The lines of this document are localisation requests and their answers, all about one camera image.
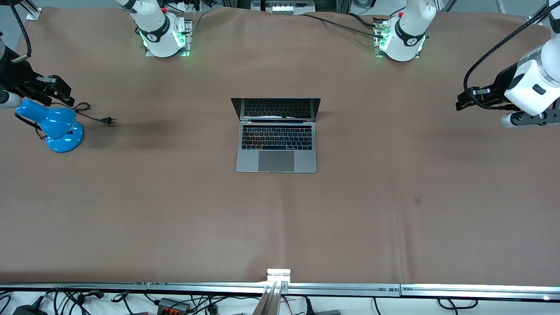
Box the grey aluminium laptop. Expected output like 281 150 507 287
231 97 321 174

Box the blue desk lamp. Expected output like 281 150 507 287
15 98 85 154

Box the white power strip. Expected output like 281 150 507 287
174 0 207 13

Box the silver electronics box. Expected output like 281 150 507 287
251 0 316 16

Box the black power adapter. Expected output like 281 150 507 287
12 304 49 315

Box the brown table mat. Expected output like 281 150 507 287
0 6 560 285

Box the black orange connector box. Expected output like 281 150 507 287
157 297 192 314

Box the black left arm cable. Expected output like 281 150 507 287
464 15 560 110

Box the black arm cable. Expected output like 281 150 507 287
7 0 32 64
464 15 560 110

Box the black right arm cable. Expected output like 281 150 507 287
7 0 32 64

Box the black lamp power cord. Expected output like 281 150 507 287
14 102 116 140

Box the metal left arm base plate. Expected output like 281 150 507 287
374 17 423 59

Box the short thick black cable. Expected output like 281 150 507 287
347 12 378 28

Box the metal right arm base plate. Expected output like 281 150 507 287
145 19 193 58

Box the long braided black cable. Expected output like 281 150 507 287
302 13 385 40

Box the thin grey cable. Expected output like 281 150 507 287
190 7 220 35

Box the aluminium table edge rail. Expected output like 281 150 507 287
0 282 560 301

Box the black looped floor cable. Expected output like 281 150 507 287
437 297 478 312

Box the black tangled floor cable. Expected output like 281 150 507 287
42 287 134 315

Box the shiny metal bracket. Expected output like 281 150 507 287
266 268 291 283

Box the aluminium camera pole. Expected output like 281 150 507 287
252 281 281 315

